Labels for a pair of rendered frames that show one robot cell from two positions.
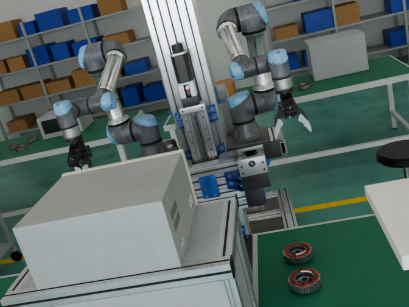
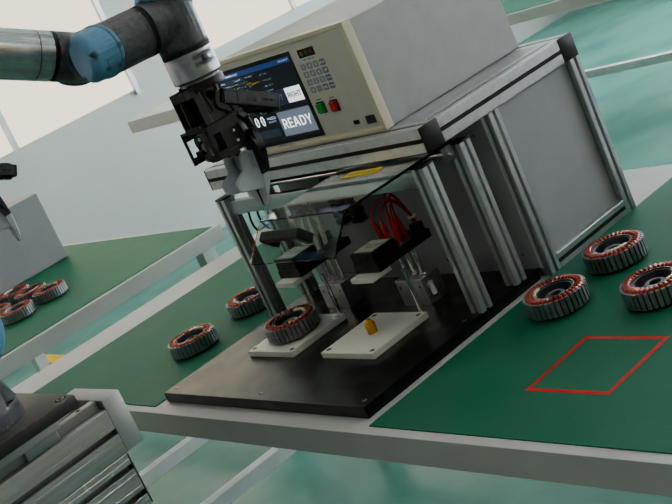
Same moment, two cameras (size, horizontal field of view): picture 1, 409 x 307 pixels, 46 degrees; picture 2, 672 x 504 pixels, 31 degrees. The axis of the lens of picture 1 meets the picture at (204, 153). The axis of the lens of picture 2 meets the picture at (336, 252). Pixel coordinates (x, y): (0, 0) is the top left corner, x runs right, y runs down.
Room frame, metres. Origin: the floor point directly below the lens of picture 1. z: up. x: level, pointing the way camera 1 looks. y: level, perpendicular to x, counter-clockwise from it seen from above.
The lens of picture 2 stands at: (3.25, 1.86, 1.50)
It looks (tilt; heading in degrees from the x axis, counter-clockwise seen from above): 14 degrees down; 224
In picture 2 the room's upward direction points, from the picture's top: 24 degrees counter-clockwise
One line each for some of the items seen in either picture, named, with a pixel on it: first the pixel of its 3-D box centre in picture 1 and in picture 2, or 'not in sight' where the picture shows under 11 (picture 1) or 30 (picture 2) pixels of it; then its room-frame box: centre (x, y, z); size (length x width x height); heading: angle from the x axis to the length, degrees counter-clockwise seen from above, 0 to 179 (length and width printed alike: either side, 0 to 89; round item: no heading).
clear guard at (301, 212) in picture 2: not in sight; (350, 203); (1.73, 0.45, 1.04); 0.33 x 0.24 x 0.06; 170
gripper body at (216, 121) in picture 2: (78, 149); (213, 119); (2.00, 0.52, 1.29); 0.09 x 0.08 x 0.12; 172
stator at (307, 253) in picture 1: (297, 253); (193, 341); (1.62, -0.25, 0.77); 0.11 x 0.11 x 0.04
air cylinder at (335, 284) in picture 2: not in sight; (342, 290); (1.53, 0.15, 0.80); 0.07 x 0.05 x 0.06; 80
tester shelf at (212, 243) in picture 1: (131, 248); (380, 116); (1.38, 0.30, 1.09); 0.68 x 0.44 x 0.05; 80
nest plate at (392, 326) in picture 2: not in sight; (374, 334); (1.72, 0.36, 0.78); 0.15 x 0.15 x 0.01; 80
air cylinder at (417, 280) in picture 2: not in sight; (420, 286); (1.57, 0.39, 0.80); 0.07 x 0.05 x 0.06; 80
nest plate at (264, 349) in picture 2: not in sight; (296, 334); (1.67, 0.12, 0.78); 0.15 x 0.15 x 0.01; 80
